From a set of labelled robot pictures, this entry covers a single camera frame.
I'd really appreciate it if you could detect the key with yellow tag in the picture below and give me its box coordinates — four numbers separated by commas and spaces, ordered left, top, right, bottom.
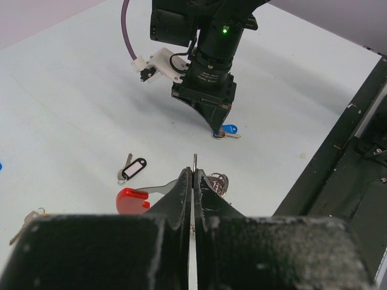
9, 207, 49, 246

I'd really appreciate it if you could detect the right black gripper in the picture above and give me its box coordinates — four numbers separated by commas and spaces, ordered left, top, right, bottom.
171, 48, 236, 135

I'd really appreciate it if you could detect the red-handled metal key holder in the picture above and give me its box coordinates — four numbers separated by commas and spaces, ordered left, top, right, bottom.
115, 173, 229, 214

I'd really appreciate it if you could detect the key with black tag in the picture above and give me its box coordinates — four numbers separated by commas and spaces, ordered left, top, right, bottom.
117, 153, 147, 185

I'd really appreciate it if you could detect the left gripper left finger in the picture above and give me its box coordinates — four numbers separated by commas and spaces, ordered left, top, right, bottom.
1, 168, 192, 289

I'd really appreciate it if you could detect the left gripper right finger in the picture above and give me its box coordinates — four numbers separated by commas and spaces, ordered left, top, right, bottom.
193, 169, 376, 289

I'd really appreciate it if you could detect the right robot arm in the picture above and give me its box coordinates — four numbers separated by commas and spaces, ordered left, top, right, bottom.
150, 0, 267, 134

